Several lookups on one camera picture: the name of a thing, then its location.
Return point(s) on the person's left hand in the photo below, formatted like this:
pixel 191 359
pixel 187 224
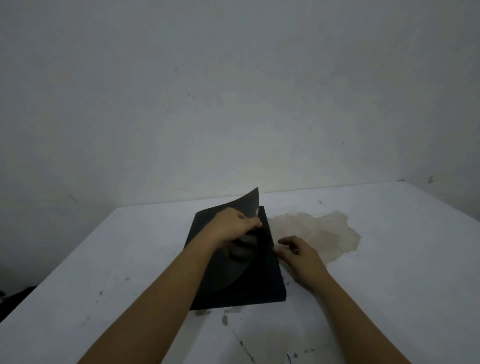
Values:
pixel 229 227

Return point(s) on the black paper sheet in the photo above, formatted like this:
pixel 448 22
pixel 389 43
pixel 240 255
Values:
pixel 245 204

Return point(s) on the person's left fingers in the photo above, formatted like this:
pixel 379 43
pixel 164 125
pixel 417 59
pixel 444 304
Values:
pixel 250 224

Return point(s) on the black sheet stack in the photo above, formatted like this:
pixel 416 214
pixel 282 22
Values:
pixel 262 277

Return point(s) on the person's right fingers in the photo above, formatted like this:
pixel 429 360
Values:
pixel 285 252

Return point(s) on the person's left forearm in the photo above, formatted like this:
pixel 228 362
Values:
pixel 161 300

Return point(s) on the person's right forearm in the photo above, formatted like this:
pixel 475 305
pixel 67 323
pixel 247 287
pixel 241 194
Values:
pixel 356 322

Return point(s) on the person's right hand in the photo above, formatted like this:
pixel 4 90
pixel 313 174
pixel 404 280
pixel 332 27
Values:
pixel 303 264

